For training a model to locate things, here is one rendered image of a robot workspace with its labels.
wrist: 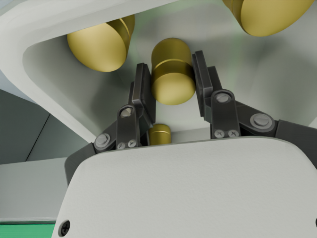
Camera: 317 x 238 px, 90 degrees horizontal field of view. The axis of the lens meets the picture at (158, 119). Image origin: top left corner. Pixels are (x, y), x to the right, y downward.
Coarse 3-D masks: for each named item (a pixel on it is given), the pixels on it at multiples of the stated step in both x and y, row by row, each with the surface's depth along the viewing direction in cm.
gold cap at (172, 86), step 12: (156, 48) 13; (168, 48) 12; (180, 48) 12; (156, 60) 12; (168, 60) 11; (180, 60) 11; (156, 72) 11; (168, 72) 11; (180, 72) 11; (192, 72) 12; (156, 84) 11; (168, 84) 11; (180, 84) 11; (192, 84) 11; (156, 96) 12; (168, 96) 12; (180, 96) 12
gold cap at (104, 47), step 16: (128, 16) 10; (80, 32) 8; (96, 32) 8; (112, 32) 8; (128, 32) 10; (80, 48) 9; (96, 48) 9; (112, 48) 9; (128, 48) 10; (96, 64) 10; (112, 64) 10
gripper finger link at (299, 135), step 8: (280, 120) 8; (280, 128) 8; (288, 128) 8; (296, 128) 7; (304, 128) 7; (312, 128) 7; (272, 136) 8; (280, 136) 7; (288, 136) 7; (296, 136) 7; (304, 136) 7; (312, 136) 7; (296, 144) 7; (304, 144) 7; (312, 144) 7; (304, 152) 7; (312, 152) 7; (312, 160) 7
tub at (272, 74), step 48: (48, 0) 5; (96, 0) 5; (144, 0) 5; (192, 0) 11; (0, 48) 6; (48, 48) 9; (144, 48) 14; (192, 48) 14; (240, 48) 14; (288, 48) 11; (48, 96) 9; (96, 96) 13; (192, 96) 19; (240, 96) 19; (288, 96) 12
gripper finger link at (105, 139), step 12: (144, 72) 11; (132, 84) 12; (144, 84) 11; (132, 96) 11; (144, 96) 10; (144, 108) 10; (144, 120) 10; (108, 132) 10; (144, 132) 11; (96, 144) 9; (108, 144) 9
